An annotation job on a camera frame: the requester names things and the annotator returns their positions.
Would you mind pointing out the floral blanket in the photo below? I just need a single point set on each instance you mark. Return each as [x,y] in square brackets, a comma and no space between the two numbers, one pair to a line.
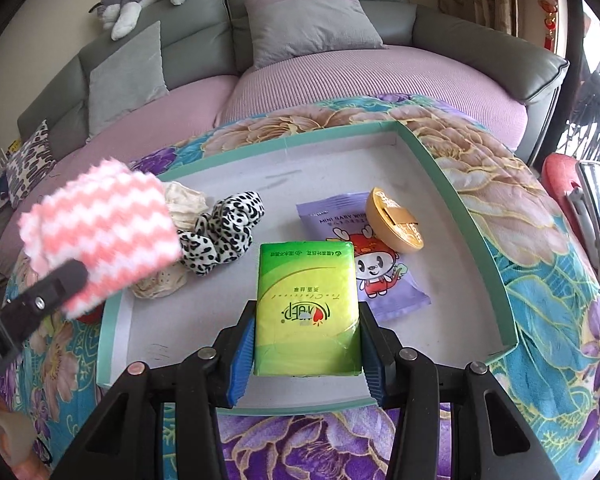
[555,310]

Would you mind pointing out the teal cardboard box lid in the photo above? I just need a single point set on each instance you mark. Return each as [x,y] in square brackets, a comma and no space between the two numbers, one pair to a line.
[455,285]

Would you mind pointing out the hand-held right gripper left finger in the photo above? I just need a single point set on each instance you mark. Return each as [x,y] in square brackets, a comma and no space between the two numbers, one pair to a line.
[242,355]

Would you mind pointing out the pink knitted sofa cover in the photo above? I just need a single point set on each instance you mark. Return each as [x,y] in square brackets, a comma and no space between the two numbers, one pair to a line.
[330,80]

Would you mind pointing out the stack of books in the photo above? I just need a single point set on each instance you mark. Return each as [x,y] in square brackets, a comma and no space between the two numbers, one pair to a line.
[11,152]

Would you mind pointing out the red padded seat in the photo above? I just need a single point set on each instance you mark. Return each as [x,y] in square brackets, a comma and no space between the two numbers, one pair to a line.
[557,175]

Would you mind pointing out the green tissue pack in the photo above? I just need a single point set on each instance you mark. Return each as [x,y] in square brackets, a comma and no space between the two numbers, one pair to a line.
[305,310]

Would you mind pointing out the cream scrunchie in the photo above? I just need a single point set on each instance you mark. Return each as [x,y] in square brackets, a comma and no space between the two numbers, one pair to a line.
[180,207]

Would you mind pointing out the patterned throw pillow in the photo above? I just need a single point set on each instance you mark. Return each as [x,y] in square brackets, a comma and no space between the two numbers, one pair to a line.
[30,160]

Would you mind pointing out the leopard print scrunchie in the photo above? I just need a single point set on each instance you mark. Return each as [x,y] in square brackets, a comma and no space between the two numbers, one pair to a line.
[235,220]
[200,255]

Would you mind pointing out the grey pillow with pink band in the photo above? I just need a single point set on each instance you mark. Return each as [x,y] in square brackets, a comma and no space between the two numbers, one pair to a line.
[305,30]

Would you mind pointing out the red hanging decoration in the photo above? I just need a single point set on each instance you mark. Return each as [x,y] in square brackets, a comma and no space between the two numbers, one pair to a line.
[550,5]

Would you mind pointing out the round orange puff case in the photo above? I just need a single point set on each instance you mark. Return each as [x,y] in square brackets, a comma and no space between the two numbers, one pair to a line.
[385,225]

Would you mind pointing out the black metal chair frame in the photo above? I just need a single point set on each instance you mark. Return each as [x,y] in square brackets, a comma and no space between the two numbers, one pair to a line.
[587,205]

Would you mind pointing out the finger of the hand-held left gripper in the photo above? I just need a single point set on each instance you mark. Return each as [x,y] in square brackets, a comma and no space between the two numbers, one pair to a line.
[55,285]

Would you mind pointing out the black metal rack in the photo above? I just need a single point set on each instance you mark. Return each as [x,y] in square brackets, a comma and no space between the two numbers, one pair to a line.
[592,110]

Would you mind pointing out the plain grey pillow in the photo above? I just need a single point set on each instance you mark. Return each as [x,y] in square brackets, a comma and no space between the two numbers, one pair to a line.
[125,85]

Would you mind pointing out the person's left hand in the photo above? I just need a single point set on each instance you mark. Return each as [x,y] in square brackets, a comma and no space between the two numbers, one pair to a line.
[7,432]

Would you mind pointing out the pink white striped cloth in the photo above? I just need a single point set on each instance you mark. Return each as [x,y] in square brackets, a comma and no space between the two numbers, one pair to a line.
[105,220]

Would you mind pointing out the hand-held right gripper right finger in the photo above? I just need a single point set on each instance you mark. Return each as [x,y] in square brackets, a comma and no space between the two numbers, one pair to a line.
[372,365]

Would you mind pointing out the purple wet wipes packet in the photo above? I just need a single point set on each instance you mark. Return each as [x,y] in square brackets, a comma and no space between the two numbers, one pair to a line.
[330,220]

